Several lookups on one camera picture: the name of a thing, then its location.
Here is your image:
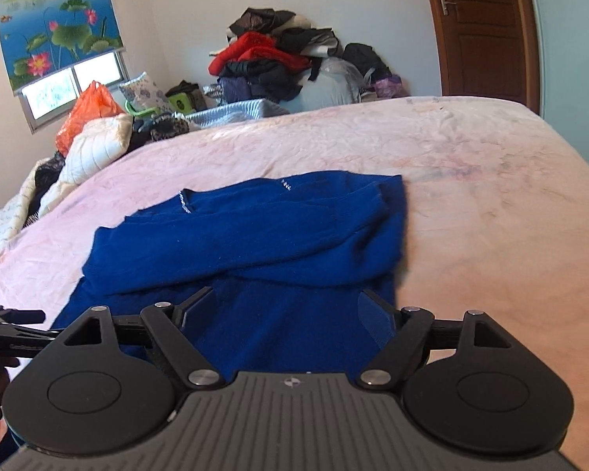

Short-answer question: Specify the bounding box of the blue knit sweater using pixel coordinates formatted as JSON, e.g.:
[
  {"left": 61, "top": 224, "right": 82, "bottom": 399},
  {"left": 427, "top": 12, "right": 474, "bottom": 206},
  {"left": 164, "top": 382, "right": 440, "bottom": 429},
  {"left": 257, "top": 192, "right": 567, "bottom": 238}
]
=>
[{"left": 54, "top": 171, "right": 407, "bottom": 378}]

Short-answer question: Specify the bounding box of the dark clothes pile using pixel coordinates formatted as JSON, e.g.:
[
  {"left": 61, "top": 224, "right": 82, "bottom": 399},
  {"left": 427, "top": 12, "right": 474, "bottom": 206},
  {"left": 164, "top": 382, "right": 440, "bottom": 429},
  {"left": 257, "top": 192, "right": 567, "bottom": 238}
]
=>
[{"left": 208, "top": 7, "right": 342, "bottom": 103}]

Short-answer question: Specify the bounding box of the white script print quilt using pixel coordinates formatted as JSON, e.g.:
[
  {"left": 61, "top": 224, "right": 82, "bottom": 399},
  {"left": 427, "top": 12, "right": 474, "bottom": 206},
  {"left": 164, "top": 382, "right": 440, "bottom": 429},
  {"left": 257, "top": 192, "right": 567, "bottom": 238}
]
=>
[{"left": 0, "top": 157, "right": 49, "bottom": 254}]

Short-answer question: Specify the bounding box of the pink bed blanket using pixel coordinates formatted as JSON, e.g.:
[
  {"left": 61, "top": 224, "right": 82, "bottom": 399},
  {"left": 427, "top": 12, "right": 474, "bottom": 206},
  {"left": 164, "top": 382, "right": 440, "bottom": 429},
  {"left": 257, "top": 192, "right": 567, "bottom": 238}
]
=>
[{"left": 0, "top": 98, "right": 589, "bottom": 470}]

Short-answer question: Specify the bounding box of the white quilted jacket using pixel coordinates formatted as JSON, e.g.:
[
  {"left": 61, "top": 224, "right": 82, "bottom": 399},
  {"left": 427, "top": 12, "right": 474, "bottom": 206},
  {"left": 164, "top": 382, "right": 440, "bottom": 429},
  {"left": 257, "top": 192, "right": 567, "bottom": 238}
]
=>
[{"left": 38, "top": 114, "right": 133, "bottom": 218}]

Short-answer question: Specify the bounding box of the green black bag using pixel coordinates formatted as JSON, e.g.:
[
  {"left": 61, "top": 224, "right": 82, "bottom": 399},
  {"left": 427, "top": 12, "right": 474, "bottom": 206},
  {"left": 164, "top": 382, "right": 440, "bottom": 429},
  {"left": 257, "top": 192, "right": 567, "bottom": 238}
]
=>
[{"left": 166, "top": 80, "right": 207, "bottom": 114}]

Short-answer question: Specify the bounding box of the floral pillow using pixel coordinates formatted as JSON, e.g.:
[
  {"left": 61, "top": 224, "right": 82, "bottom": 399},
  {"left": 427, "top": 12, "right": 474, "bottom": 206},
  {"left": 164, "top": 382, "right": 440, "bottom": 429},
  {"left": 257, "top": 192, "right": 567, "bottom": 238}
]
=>
[{"left": 118, "top": 71, "right": 174, "bottom": 114}]

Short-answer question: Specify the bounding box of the light blue knit blanket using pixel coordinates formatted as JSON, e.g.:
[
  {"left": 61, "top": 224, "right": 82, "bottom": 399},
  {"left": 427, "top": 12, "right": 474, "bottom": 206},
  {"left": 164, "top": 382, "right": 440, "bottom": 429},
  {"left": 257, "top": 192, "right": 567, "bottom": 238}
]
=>
[{"left": 186, "top": 99, "right": 290, "bottom": 129}]

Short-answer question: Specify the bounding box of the orange plastic bag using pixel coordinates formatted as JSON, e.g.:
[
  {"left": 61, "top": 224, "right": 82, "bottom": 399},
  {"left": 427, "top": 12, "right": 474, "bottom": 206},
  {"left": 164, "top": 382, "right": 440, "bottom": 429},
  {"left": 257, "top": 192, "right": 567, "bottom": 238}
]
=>
[{"left": 55, "top": 81, "right": 123, "bottom": 156}]

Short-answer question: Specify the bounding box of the window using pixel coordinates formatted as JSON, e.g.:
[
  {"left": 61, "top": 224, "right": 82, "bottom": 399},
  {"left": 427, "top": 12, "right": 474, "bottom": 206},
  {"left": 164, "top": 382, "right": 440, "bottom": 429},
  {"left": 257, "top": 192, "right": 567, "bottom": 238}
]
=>
[{"left": 15, "top": 51, "right": 128, "bottom": 134}]

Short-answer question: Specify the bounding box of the black backpack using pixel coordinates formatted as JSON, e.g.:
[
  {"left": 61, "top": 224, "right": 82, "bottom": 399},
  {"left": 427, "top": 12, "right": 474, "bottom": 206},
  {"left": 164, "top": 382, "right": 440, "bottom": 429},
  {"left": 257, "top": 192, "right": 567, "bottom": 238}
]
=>
[{"left": 342, "top": 43, "right": 393, "bottom": 85}]

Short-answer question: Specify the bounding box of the red garment on pile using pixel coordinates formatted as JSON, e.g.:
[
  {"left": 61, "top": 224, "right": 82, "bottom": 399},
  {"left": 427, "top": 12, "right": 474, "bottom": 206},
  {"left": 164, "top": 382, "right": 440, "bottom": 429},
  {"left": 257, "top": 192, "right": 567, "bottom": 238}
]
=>
[{"left": 208, "top": 32, "right": 311, "bottom": 75}]

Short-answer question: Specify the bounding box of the lotus print roller blind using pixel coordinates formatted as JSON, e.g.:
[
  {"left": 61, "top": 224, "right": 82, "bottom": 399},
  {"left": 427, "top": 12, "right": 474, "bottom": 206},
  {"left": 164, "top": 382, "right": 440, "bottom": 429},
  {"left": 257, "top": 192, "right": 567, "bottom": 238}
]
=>
[{"left": 0, "top": 0, "right": 123, "bottom": 91}]

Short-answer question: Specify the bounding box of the brown wooden door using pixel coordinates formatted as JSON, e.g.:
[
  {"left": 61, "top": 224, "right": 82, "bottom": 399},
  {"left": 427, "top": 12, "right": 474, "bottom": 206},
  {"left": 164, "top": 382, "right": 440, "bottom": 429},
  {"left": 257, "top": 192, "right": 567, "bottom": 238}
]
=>
[{"left": 430, "top": 0, "right": 540, "bottom": 113}]

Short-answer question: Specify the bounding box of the wardrobe sliding door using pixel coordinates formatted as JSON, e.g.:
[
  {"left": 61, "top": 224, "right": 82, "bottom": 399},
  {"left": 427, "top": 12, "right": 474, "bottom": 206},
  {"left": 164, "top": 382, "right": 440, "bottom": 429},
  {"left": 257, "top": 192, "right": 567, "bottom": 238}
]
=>
[{"left": 533, "top": 0, "right": 589, "bottom": 163}]

